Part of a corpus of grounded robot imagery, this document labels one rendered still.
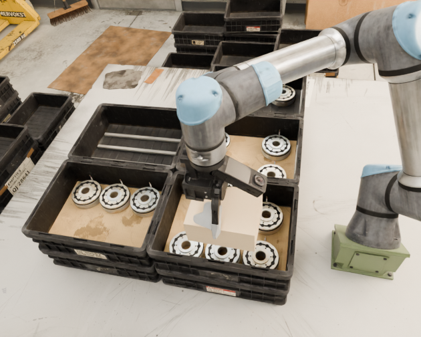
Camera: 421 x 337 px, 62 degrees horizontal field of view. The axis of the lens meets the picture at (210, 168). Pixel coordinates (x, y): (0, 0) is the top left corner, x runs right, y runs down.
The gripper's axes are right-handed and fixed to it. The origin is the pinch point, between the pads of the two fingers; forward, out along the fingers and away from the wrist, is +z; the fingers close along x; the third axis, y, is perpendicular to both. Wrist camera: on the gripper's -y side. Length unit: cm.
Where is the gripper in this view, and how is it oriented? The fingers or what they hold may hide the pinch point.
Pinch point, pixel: (224, 212)
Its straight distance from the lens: 82.6
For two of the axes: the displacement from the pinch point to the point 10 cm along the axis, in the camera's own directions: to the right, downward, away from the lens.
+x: -2.4, 7.6, -6.1
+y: -9.7, -1.2, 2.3
